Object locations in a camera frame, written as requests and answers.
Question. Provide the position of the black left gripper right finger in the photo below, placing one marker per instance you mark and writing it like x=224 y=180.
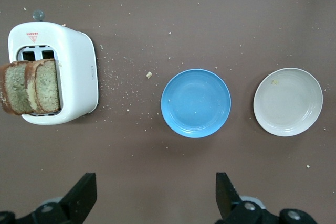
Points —
x=225 y=197

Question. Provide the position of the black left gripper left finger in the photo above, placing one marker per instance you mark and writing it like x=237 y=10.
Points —
x=78 y=197

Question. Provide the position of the brown bread slice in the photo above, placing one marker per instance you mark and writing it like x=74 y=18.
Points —
x=14 y=87
x=47 y=87

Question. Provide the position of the blue round plate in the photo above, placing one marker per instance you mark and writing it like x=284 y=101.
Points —
x=195 y=103

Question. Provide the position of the beige round plate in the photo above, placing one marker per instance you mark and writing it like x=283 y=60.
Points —
x=288 y=103

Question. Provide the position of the white two-slot toaster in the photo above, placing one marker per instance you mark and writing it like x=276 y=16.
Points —
x=76 y=77

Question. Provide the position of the small bread crumb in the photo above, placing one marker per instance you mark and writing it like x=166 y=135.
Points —
x=274 y=82

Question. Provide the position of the large bread crumb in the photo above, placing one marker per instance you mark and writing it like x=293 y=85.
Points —
x=149 y=75

